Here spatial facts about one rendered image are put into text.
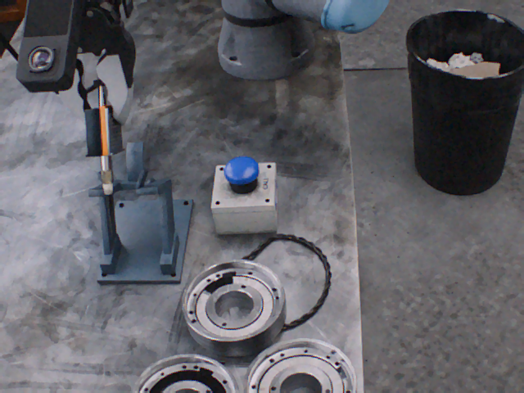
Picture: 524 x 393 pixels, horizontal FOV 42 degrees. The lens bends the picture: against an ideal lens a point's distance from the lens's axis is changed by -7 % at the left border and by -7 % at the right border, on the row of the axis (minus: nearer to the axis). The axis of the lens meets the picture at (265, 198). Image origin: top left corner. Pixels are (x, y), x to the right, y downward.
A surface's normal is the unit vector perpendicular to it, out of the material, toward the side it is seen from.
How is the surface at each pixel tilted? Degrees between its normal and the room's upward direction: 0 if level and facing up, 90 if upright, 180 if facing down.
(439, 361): 0
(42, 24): 31
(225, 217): 90
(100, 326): 0
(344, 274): 0
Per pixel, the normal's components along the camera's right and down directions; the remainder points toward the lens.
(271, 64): 0.11, 0.44
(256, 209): -0.04, 0.70
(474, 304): -0.10, -0.71
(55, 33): -0.07, -0.25
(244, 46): -0.46, 0.41
